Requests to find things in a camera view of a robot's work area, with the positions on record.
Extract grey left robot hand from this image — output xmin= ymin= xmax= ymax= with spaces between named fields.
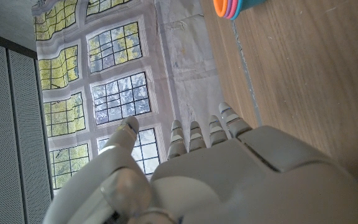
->
xmin=42 ymin=101 xmax=358 ymax=224

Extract printed bay window backdrop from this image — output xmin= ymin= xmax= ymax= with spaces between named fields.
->
xmin=31 ymin=0 xmax=229 ymax=202

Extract stacked colourful plastic cups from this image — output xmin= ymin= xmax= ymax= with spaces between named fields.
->
xmin=213 ymin=0 xmax=267 ymax=21

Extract grey perforated panel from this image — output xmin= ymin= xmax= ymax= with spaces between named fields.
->
xmin=0 ymin=27 xmax=55 ymax=224

